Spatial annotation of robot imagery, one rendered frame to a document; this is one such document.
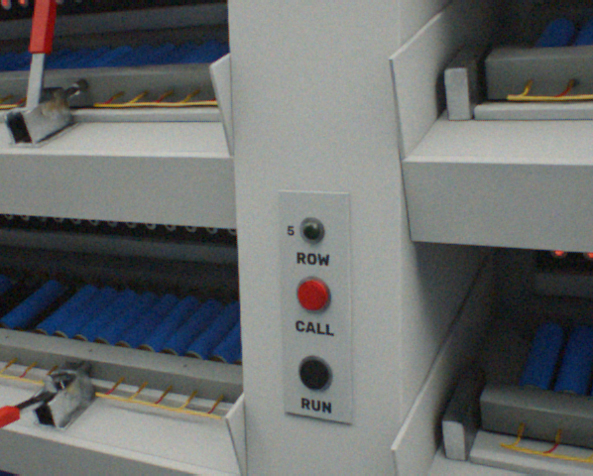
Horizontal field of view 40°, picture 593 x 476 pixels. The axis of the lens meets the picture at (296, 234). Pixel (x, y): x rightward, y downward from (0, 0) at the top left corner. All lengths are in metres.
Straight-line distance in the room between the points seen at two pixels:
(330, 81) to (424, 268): 0.11
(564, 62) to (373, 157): 0.11
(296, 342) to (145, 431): 0.15
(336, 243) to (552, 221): 0.11
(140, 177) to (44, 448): 0.21
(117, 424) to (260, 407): 0.13
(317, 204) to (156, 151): 0.11
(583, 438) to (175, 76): 0.33
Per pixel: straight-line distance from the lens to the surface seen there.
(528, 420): 0.48
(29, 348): 0.63
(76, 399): 0.58
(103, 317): 0.65
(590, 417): 0.47
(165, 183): 0.47
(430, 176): 0.39
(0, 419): 0.54
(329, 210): 0.41
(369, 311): 0.41
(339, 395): 0.43
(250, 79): 0.43
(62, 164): 0.51
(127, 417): 0.57
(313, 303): 0.42
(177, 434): 0.54
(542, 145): 0.39
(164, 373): 0.55
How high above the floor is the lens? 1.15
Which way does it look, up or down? 10 degrees down
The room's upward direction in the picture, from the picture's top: 2 degrees counter-clockwise
